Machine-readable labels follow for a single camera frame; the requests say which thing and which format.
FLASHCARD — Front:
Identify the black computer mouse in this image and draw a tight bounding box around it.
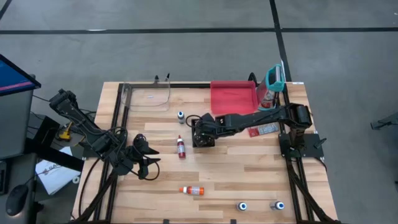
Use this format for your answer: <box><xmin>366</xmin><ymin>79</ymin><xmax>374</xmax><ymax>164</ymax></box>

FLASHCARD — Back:
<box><xmin>5</xmin><ymin>184</ymin><xmax>29</xmax><ymax>217</ymax></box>

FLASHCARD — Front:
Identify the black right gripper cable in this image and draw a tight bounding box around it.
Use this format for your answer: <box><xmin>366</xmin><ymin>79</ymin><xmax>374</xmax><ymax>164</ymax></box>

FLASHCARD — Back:
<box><xmin>185</xmin><ymin>114</ymin><xmax>203</xmax><ymax>129</ymax></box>

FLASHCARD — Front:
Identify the black aluminium table frame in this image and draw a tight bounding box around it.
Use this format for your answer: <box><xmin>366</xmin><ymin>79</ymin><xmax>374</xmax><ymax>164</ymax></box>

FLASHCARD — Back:
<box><xmin>73</xmin><ymin>81</ymin><xmax>343</xmax><ymax>224</ymax></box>

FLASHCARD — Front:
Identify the clear plastic container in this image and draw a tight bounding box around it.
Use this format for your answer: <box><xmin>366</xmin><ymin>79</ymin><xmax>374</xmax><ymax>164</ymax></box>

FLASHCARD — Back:
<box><xmin>121</xmin><ymin>81</ymin><xmax>172</xmax><ymax>113</ymax></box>

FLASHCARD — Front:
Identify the yellow hand tool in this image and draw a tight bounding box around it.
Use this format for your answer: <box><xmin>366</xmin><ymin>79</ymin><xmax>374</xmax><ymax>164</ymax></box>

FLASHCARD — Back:
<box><xmin>57</xmin><ymin>121</ymin><xmax>74</xmax><ymax>142</ymax></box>

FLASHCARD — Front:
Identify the dark chair base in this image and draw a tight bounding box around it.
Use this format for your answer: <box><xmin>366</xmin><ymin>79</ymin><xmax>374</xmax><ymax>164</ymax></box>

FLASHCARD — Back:
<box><xmin>370</xmin><ymin>111</ymin><xmax>398</xmax><ymax>131</ymax></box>

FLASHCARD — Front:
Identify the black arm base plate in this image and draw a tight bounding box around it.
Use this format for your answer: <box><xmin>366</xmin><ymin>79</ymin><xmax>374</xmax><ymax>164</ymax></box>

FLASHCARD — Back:
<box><xmin>81</xmin><ymin>141</ymin><xmax>106</xmax><ymax>161</ymax></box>
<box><xmin>278</xmin><ymin>133</ymin><xmax>327</xmax><ymax>159</ymax></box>

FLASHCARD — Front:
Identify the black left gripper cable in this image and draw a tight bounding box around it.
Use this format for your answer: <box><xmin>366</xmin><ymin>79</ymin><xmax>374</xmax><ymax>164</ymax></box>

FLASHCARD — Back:
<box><xmin>136</xmin><ymin>155</ymin><xmax>161</xmax><ymax>182</ymax></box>

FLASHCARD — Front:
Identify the orange paint bottle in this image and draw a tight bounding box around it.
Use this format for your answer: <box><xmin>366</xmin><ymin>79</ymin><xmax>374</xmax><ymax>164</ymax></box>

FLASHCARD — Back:
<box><xmin>178</xmin><ymin>185</ymin><xmax>205</xmax><ymax>196</ymax></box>

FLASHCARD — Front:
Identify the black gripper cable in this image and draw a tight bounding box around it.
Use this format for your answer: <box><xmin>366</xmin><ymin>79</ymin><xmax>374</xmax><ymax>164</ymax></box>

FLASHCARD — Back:
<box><xmin>136</xmin><ymin>155</ymin><xmax>161</xmax><ymax>182</ymax></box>
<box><xmin>185</xmin><ymin>114</ymin><xmax>203</xmax><ymax>129</ymax></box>

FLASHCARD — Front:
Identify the blue screen monitor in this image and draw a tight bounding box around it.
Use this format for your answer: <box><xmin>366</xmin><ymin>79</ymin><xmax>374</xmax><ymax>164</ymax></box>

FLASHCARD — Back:
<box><xmin>0</xmin><ymin>54</ymin><xmax>42</xmax><ymax>94</ymax></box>

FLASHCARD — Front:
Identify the metal grater teal handle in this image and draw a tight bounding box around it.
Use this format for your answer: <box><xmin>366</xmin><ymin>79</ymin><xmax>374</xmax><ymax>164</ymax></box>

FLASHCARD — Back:
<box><xmin>255</xmin><ymin>63</ymin><xmax>286</xmax><ymax>111</ymax></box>

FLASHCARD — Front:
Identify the white paper booklet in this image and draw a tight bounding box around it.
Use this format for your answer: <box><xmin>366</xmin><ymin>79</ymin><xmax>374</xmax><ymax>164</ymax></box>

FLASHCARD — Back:
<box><xmin>35</xmin><ymin>146</ymin><xmax>82</xmax><ymax>196</ymax></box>

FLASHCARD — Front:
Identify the red paint bottle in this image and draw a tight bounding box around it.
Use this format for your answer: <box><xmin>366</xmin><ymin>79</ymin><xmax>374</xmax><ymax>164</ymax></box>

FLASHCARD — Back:
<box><xmin>176</xmin><ymin>134</ymin><xmax>187</xmax><ymax>160</ymax></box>

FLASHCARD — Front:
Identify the pink plastic tray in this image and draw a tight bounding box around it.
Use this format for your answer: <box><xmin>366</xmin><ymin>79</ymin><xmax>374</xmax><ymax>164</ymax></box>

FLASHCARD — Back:
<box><xmin>210</xmin><ymin>80</ymin><xmax>259</xmax><ymax>116</ymax></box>

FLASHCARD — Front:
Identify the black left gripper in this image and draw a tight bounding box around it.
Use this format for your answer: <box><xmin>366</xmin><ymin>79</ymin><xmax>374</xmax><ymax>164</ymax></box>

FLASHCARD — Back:
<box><xmin>116</xmin><ymin>133</ymin><xmax>162</xmax><ymax>180</ymax></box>

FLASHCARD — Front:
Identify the black stand beam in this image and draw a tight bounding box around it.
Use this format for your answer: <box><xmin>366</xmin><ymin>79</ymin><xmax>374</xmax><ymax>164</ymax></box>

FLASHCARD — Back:
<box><xmin>24</xmin><ymin>138</ymin><xmax>85</xmax><ymax>172</ymax></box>

